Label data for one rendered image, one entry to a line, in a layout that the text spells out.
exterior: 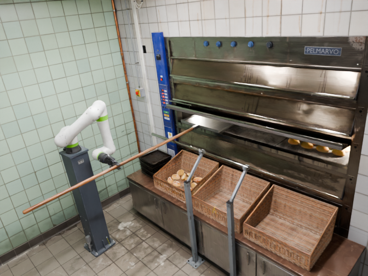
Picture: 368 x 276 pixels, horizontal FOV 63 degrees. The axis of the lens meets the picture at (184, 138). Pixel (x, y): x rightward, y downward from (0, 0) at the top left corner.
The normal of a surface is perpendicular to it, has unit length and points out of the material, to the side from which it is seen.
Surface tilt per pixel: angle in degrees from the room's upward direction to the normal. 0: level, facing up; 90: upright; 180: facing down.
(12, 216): 90
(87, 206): 90
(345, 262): 0
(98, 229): 90
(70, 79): 90
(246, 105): 70
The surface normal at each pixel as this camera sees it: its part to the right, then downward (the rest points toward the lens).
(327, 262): -0.10, -0.91
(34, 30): 0.69, 0.22
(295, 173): -0.71, 0.02
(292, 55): -0.71, 0.38
